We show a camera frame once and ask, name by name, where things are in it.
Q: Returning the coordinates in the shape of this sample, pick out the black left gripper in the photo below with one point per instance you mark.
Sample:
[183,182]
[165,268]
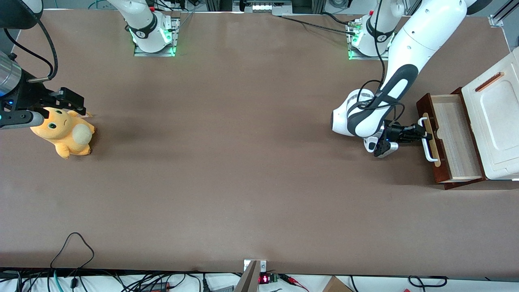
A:
[394,133]

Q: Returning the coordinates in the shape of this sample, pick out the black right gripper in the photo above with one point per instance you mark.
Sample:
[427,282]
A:
[29,94]

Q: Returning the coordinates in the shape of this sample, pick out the dark wooden drawer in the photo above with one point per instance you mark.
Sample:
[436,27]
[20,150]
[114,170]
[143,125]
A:
[458,138]

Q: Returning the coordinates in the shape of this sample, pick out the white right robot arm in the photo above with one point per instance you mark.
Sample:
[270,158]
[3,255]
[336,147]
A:
[146,24]

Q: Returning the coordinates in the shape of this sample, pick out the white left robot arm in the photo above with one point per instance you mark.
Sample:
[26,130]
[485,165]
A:
[421,36]

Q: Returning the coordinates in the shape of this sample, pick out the yellow plush toy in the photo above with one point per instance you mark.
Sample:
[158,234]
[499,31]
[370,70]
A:
[61,134]

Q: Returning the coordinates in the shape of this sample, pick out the copper strip on cabinet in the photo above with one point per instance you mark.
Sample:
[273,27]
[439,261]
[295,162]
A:
[489,82]

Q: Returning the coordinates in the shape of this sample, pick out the brown cardboard box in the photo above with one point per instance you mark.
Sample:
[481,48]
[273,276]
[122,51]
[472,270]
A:
[336,286]

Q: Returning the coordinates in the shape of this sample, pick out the red clip lead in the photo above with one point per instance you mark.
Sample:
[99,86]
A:
[294,282]

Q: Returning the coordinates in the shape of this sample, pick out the white power strip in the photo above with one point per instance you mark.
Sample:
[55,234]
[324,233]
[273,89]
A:
[263,6]

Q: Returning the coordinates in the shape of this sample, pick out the black power adapter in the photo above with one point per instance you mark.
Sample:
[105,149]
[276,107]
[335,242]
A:
[156,287]

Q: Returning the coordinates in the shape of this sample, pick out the red LED display module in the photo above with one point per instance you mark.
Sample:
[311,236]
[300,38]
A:
[264,279]

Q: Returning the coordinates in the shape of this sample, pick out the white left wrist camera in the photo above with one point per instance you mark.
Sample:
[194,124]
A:
[381,148]

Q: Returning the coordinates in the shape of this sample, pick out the metal base plate of left arm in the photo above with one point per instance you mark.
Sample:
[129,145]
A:
[369,58]

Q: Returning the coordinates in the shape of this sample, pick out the white cabinet with wooden frame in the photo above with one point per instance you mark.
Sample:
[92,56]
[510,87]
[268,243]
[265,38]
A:
[500,121]

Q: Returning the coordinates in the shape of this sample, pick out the metal base plate of right arm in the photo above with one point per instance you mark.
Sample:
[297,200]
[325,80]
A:
[154,54]

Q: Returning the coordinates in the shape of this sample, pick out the aluminium frame profile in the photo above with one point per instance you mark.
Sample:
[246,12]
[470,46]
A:
[496,20]

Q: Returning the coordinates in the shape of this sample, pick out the grey metal mount post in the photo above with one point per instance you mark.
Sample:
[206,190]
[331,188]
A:
[253,280]

